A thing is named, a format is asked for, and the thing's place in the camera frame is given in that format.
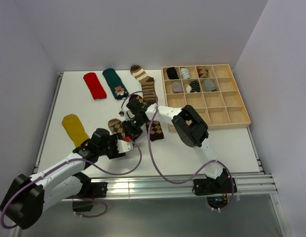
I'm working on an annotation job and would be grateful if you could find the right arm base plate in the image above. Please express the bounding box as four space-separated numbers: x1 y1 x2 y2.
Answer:
192 178 237 196

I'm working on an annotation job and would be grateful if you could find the rolled orange argyle sock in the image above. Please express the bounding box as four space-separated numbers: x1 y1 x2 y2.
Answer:
197 68 209 78

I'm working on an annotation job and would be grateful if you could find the brown striped sock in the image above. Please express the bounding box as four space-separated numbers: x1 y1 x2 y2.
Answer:
130 65 156 103

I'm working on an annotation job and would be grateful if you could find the light brown argyle sock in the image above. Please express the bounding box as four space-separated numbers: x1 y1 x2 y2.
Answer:
108 118 126 140

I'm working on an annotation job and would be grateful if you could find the yellow bear sock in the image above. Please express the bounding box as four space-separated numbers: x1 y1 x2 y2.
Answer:
62 114 89 147

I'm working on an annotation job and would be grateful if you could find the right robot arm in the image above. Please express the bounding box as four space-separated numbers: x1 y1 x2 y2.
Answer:
123 94 235 193

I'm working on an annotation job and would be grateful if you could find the wooden compartment tray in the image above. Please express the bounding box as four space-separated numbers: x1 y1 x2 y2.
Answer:
161 64 251 130

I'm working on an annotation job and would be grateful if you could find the rolled beige sock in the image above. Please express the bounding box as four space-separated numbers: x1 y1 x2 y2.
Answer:
172 81 184 93

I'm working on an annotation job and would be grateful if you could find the rolled grey sock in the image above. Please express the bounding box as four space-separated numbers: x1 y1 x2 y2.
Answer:
203 79 217 92

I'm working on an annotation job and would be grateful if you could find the rolled white striped sock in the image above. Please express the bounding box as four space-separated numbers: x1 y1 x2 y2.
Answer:
180 68 191 79

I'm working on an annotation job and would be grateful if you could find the dark brown argyle sock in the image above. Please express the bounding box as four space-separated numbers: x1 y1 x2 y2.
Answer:
130 94 164 142

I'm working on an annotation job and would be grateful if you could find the red sock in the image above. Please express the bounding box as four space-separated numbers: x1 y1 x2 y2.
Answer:
83 72 107 100

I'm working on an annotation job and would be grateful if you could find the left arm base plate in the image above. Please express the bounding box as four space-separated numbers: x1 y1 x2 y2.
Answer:
78 182 108 198

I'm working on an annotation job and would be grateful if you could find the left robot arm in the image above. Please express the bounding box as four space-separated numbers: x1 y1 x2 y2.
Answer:
0 128 133 229

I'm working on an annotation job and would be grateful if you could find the green bear sock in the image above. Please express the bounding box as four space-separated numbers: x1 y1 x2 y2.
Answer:
102 68 129 100

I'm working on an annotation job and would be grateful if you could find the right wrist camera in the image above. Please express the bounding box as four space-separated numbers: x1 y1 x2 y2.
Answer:
118 108 135 121

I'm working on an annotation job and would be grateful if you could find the rolled black white sock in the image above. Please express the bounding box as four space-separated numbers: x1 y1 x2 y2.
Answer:
187 80 201 93

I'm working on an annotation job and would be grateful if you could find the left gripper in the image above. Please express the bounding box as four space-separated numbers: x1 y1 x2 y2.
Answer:
98 133 126 158

